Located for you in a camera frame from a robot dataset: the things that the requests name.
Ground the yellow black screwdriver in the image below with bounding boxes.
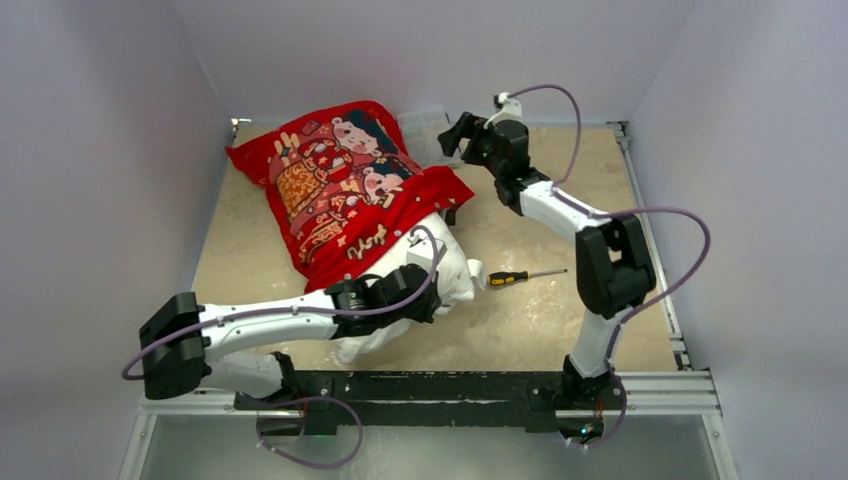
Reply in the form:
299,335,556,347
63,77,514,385
487,268,568,287

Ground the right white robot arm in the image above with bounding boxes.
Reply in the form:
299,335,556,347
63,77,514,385
438,112,656,407

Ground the red printed pillowcase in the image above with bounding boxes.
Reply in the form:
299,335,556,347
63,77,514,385
226,100,474,291

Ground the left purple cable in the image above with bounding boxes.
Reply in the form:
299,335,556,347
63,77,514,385
120,225,444,383

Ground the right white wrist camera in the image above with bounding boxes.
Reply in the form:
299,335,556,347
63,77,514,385
483,92,523,129

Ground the clear plastic organizer box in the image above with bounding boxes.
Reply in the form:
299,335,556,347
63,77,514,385
397,106,460,168

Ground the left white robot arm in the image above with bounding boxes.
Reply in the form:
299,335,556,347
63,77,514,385
133,264,441,409

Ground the white pillow insert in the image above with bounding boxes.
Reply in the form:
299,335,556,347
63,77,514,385
336,213,484,365

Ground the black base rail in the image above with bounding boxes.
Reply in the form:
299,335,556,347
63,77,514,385
234,359,628,441

